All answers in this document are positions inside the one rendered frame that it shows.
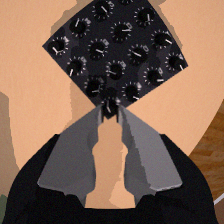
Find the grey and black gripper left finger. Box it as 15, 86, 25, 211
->
2, 104, 105, 224

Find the black knob box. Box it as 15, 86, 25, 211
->
42, 0, 188, 120

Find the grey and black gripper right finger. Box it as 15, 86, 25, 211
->
116, 104, 219, 224

